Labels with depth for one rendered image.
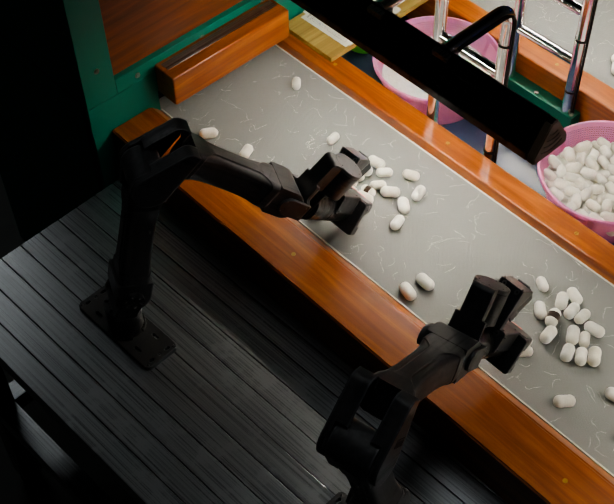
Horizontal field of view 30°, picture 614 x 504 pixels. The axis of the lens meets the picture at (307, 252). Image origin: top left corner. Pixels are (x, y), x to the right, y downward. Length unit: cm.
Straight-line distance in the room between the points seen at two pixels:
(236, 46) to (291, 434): 80
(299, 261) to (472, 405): 41
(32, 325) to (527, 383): 88
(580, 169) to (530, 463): 67
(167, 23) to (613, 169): 90
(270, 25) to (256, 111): 18
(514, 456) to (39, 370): 83
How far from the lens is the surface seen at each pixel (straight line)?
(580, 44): 230
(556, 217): 215
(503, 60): 208
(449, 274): 207
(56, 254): 224
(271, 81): 241
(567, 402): 192
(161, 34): 229
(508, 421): 188
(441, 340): 164
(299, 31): 247
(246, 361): 204
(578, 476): 185
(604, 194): 225
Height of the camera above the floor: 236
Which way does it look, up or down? 51 degrees down
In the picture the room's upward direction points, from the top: 2 degrees counter-clockwise
